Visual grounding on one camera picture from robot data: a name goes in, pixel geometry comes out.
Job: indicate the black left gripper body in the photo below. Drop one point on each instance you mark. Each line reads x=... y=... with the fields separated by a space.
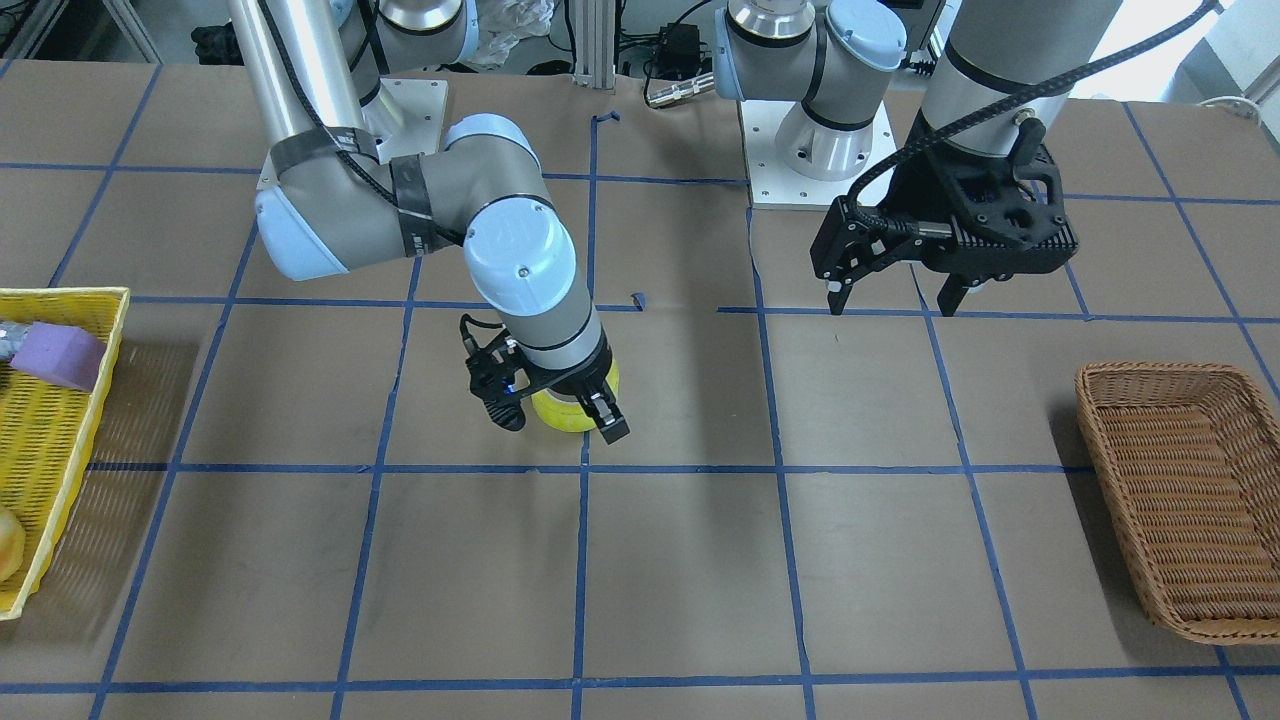
x=908 y=190

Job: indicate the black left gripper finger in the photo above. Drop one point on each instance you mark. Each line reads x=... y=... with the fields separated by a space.
x=838 y=295
x=952 y=293

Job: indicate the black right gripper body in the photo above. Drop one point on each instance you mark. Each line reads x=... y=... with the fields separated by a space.
x=583 y=377

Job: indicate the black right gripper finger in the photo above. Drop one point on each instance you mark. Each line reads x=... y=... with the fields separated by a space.
x=602 y=408

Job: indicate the yellow tape roll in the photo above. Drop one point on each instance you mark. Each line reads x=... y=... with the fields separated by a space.
x=562 y=411

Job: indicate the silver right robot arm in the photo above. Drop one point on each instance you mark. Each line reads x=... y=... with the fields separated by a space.
x=350 y=184

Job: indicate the silver cylinder connector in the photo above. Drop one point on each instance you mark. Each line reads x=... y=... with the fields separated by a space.
x=680 y=91

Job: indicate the brown wicker basket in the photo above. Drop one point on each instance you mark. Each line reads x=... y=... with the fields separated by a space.
x=1187 y=456

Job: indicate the purple sponge block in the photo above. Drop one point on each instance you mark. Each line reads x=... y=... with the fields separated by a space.
x=62 y=355

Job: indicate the yellow plastic basket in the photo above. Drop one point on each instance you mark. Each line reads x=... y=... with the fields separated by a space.
x=48 y=431

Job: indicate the toy croissant bread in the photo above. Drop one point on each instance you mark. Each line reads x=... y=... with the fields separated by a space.
x=13 y=544

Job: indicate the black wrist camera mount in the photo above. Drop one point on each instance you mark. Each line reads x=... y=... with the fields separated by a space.
x=492 y=370

